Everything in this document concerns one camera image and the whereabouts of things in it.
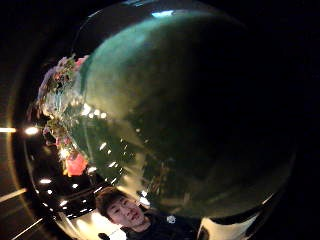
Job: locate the red flower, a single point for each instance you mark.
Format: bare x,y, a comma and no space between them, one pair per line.
76,165

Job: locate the the person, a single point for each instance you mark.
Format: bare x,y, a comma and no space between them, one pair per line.
128,213

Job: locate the pink flower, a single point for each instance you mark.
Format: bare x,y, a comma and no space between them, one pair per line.
80,62

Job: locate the bunch of mixed flowers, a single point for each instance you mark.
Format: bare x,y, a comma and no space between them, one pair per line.
58,88

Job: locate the round bright ceiling lamp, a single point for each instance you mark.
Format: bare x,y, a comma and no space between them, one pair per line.
31,130

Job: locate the group of small ceiling spotlights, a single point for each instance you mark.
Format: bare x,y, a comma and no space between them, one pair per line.
45,181

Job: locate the long ceiling light strip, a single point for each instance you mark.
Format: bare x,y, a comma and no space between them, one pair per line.
13,195

